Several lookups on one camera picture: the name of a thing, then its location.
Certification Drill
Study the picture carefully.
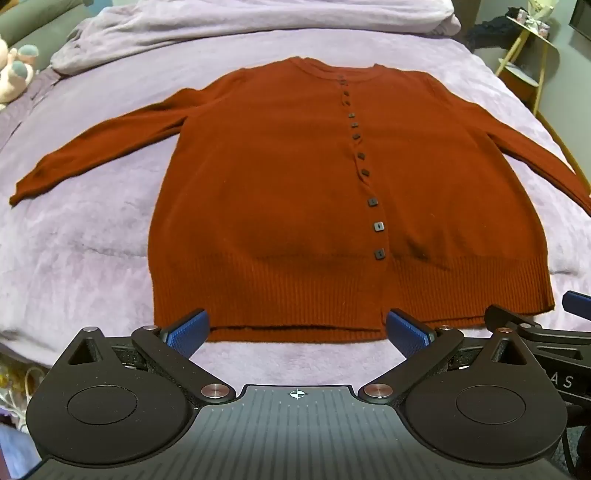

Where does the yellow metal side table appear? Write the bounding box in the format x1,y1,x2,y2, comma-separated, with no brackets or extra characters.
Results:
494,16,563,117

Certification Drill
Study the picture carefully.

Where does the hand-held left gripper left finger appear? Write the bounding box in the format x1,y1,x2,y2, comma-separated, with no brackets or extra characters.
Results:
54,308,236,407

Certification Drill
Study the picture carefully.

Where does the rust red knit cardigan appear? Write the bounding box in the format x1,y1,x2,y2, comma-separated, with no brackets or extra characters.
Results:
9,56,591,344

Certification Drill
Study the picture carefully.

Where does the white cable bundle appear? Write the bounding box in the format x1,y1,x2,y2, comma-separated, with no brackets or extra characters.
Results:
0,357,44,432

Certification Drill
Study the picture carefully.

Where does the dark cloth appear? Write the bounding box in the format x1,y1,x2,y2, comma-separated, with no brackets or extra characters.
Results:
475,16,522,48

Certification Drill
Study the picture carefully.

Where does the pink and teal plush toy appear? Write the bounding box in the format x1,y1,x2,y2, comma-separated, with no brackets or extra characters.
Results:
0,37,40,110

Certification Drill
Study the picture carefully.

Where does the grey green padded headboard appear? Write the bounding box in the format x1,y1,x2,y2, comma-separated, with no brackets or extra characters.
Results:
0,0,95,72

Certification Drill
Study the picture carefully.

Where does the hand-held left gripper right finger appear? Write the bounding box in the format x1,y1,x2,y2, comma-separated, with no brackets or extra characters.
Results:
359,308,539,407

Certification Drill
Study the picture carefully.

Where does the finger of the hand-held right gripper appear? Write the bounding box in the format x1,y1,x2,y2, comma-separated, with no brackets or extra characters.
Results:
484,304,591,352
562,290,591,320

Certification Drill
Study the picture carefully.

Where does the purple fleece duvet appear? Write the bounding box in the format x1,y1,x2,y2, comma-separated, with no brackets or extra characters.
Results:
50,0,462,77

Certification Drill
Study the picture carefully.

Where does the pale wrapped bouquet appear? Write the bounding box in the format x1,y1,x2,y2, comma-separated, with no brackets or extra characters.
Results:
509,6,551,36

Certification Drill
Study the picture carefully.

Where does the black wall screen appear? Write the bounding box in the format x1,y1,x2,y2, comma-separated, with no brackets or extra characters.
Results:
568,0,591,37

